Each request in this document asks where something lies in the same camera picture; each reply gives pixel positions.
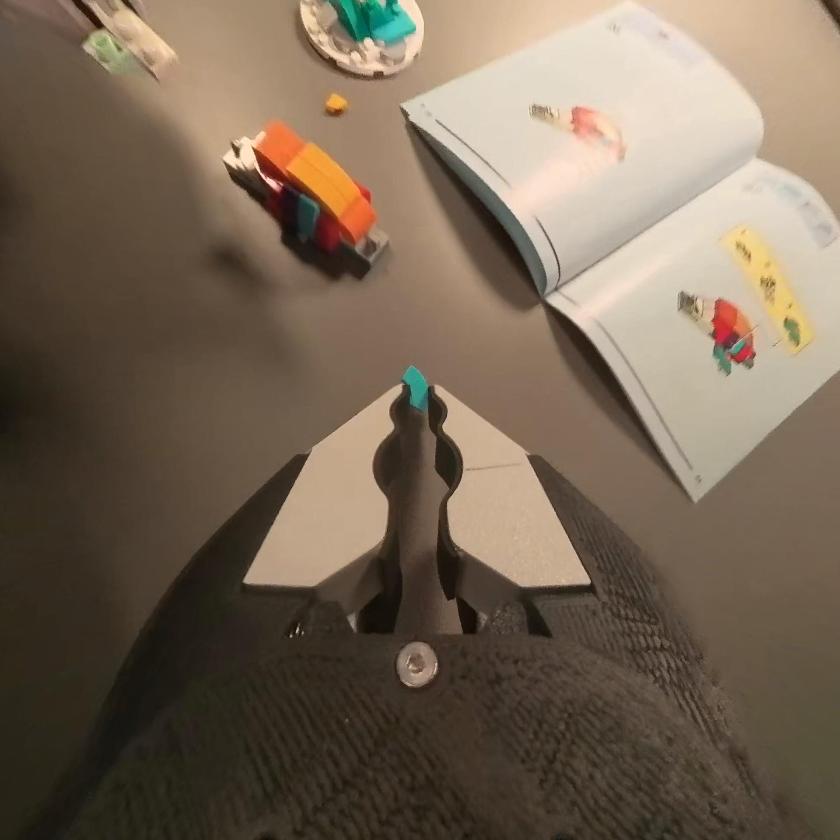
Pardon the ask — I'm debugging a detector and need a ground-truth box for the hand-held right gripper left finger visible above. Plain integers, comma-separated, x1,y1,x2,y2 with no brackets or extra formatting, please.
241,384,403,634

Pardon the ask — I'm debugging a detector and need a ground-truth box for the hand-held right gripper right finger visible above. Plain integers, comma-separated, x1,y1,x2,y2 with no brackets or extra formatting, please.
428,384,595,634

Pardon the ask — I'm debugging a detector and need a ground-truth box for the teal curved lego piece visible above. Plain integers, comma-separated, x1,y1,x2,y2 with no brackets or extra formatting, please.
400,365,431,416

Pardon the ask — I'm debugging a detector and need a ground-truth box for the orange lego balloon build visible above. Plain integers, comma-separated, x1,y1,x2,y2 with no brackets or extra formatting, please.
222,119,391,280

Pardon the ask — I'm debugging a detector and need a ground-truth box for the pale green lego piece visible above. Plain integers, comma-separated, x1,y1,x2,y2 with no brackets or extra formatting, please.
82,10,179,84

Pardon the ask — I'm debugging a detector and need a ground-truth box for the white round lego base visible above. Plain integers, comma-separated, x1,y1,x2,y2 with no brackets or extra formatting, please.
300,0,426,80

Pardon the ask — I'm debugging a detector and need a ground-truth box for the open instruction booklet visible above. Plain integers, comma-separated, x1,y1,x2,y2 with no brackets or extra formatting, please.
399,0,840,503

